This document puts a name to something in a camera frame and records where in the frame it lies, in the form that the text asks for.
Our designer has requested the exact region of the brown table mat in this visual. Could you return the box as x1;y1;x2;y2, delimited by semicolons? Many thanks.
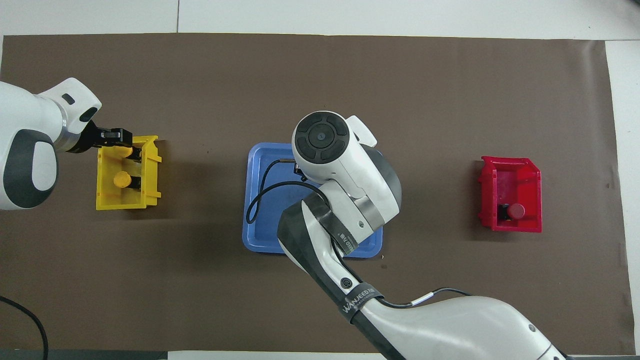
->
0;33;636;353

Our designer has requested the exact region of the red plastic bin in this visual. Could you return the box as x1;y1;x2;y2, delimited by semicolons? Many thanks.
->
476;156;543;234

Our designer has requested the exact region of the red push button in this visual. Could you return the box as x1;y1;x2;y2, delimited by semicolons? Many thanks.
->
497;202;526;221

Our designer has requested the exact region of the yellow plastic bin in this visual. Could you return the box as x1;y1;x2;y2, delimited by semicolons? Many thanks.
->
96;135;163;211

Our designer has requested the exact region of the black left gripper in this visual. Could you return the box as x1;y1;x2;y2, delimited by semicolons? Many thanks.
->
66;121;144;162

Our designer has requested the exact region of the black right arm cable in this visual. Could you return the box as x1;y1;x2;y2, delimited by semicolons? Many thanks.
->
245;158;472;309

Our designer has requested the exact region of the blue plastic tray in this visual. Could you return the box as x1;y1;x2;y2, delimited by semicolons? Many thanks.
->
242;142;384;259

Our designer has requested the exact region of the black loose cable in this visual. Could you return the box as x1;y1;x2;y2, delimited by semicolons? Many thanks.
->
0;295;50;360

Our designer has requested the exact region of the yellow push button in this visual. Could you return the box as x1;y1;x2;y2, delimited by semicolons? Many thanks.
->
113;171;143;190

